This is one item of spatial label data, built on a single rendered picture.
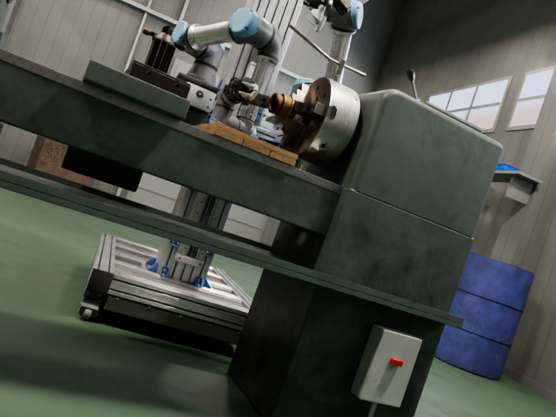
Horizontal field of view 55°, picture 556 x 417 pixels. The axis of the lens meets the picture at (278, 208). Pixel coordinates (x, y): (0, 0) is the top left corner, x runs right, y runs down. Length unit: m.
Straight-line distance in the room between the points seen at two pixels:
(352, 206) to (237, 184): 0.41
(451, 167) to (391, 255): 0.40
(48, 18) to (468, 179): 8.51
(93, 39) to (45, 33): 0.74
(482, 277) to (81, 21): 7.52
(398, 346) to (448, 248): 0.42
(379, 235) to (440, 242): 0.28
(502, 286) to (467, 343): 0.57
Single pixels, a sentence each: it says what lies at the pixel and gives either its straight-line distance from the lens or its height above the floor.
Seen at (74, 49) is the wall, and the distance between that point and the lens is 9.76.
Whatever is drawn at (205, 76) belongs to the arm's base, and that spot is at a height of 1.20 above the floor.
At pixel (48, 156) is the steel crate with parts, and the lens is 8.12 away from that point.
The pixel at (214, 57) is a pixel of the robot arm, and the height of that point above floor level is 1.30.
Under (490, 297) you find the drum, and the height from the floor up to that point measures 0.67.
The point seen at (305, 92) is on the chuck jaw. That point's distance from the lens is 2.05.
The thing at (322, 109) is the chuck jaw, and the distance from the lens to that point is 1.88.
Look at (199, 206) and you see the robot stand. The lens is 2.62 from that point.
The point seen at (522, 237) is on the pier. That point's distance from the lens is 5.77.
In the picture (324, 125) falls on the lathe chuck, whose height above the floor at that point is 1.04.
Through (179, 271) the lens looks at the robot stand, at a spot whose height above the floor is 0.27.
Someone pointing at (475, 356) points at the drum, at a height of 0.15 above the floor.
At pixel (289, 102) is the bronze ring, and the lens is 1.93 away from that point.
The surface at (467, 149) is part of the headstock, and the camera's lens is 2.14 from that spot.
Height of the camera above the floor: 0.67
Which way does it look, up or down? 1 degrees up
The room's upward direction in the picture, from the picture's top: 19 degrees clockwise
